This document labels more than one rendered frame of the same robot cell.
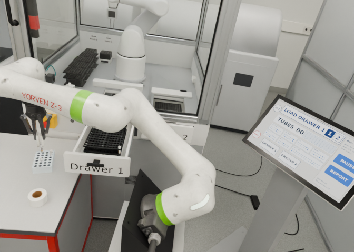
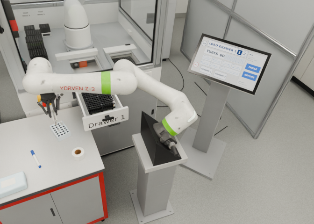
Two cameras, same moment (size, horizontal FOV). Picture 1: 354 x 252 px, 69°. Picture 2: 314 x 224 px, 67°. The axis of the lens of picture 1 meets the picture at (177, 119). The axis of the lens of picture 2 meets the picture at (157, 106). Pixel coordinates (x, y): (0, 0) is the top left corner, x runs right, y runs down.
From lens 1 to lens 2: 58 cm
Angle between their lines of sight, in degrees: 22
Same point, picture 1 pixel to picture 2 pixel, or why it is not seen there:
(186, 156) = (169, 93)
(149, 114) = (141, 74)
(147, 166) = not seen: hidden behind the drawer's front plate
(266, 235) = (211, 125)
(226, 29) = not seen: outside the picture
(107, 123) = (129, 89)
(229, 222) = not seen: hidden behind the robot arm
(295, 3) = not seen: outside the picture
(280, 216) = (217, 110)
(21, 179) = (54, 148)
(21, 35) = (7, 39)
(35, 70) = (48, 67)
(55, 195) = (86, 148)
